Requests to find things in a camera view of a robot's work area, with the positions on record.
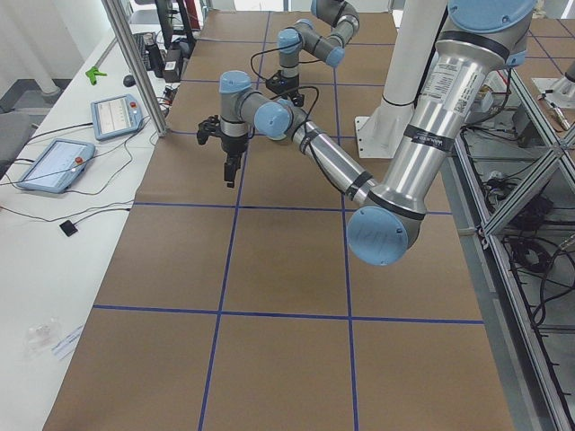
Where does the black orange adapter box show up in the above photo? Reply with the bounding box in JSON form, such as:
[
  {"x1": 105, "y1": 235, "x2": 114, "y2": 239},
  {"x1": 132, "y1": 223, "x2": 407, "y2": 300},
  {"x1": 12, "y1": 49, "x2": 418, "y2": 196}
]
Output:
[{"x1": 162, "y1": 86, "x2": 177, "y2": 105}]

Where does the clear plastic bag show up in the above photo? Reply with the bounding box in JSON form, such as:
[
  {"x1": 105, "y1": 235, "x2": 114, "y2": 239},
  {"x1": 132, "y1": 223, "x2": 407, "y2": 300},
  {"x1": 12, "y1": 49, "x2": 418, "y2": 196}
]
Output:
[{"x1": 23, "y1": 317, "x2": 61, "y2": 359}]

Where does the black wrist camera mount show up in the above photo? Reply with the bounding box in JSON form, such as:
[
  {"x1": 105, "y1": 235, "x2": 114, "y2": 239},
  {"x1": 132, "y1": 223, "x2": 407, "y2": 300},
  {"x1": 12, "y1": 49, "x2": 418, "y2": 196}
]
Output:
[
  {"x1": 196, "y1": 115, "x2": 222, "y2": 145},
  {"x1": 265, "y1": 70, "x2": 290, "y2": 95}
]

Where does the small black square pad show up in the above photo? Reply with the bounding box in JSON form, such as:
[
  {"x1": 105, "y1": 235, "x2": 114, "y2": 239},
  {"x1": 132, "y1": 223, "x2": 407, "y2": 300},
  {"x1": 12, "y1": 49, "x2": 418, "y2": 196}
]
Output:
[{"x1": 59, "y1": 220, "x2": 78, "y2": 237}]

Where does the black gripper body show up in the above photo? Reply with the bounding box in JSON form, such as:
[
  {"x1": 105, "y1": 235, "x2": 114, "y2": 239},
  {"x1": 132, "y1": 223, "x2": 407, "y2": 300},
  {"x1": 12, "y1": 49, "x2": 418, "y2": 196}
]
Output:
[
  {"x1": 279, "y1": 78, "x2": 300, "y2": 100},
  {"x1": 221, "y1": 134, "x2": 248, "y2": 157}
]

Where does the black bottle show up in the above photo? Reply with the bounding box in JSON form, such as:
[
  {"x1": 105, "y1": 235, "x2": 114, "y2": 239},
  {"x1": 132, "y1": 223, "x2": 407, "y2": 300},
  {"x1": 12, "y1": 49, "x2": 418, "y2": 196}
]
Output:
[{"x1": 144, "y1": 33, "x2": 164, "y2": 78}]

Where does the near teach pendant tablet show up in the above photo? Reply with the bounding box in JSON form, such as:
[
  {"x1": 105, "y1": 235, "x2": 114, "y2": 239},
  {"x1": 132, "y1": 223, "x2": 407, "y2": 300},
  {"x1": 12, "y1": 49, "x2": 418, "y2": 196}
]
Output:
[{"x1": 16, "y1": 138, "x2": 96, "y2": 194}]

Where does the far teach pendant tablet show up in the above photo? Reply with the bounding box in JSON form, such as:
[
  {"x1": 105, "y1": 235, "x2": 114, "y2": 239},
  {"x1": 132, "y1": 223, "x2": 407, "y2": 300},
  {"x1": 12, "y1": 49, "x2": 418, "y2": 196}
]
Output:
[{"x1": 91, "y1": 94, "x2": 144, "y2": 141}]

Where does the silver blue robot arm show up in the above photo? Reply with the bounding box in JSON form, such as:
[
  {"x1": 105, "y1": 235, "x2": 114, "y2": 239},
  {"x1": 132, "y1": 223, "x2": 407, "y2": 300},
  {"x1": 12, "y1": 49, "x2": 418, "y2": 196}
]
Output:
[
  {"x1": 266, "y1": 1, "x2": 360, "y2": 107},
  {"x1": 217, "y1": 1, "x2": 535, "y2": 266}
]

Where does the teach pendant tablet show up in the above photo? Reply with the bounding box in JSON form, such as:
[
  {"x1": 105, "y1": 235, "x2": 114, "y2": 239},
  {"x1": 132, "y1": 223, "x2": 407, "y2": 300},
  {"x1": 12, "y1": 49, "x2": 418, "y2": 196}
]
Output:
[
  {"x1": 16, "y1": 138, "x2": 96, "y2": 194},
  {"x1": 91, "y1": 94, "x2": 144, "y2": 141}
]

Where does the aluminium frame post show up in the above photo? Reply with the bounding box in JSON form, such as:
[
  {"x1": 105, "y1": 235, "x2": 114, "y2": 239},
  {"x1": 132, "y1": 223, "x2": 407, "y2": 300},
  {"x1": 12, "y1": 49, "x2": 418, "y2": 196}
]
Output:
[{"x1": 102, "y1": 0, "x2": 168, "y2": 137}]

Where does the black computer mouse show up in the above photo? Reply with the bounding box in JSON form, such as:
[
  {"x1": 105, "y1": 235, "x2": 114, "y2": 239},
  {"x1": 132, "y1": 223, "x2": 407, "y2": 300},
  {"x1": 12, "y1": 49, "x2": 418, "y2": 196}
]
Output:
[{"x1": 123, "y1": 75, "x2": 136, "y2": 87}]

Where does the white paper slip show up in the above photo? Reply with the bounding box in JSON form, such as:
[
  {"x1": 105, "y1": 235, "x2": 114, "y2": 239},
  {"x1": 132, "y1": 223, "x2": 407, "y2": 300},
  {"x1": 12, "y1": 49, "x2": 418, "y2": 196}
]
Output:
[{"x1": 51, "y1": 325, "x2": 84, "y2": 361}]

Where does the black box with label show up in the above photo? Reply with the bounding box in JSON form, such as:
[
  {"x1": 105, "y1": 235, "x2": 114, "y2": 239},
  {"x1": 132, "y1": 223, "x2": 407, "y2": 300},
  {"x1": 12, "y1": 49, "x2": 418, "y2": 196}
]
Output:
[{"x1": 163, "y1": 41, "x2": 189, "y2": 84}]

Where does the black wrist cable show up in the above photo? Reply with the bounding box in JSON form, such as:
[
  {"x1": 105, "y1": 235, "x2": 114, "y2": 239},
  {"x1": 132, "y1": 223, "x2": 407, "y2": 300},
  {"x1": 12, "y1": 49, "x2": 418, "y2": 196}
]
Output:
[
  {"x1": 250, "y1": 48, "x2": 288, "y2": 101},
  {"x1": 251, "y1": 84, "x2": 356, "y2": 198}
]

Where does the green plastic clamp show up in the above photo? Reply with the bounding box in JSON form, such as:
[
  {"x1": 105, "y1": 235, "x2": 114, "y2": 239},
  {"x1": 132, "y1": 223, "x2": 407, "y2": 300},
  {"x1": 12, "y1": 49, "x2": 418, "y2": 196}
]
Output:
[{"x1": 84, "y1": 66, "x2": 107, "y2": 85}]

